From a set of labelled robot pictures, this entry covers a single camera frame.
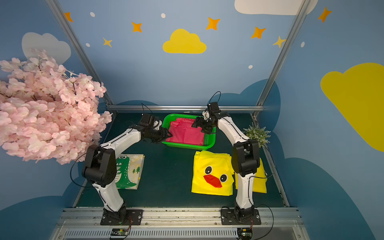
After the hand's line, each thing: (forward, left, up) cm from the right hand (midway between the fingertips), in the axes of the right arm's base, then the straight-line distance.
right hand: (197, 126), depth 94 cm
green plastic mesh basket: (0, -9, -14) cm, 16 cm away
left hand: (-6, +17, -3) cm, 19 cm away
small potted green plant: (-5, -38, +1) cm, 38 cm away
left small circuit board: (-57, +36, -16) cm, 69 cm away
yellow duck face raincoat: (-24, -11, -16) cm, 31 cm away
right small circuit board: (-53, -26, -18) cm, 62 cm away
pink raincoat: (+3, +10, -11) cm, 16 cm away
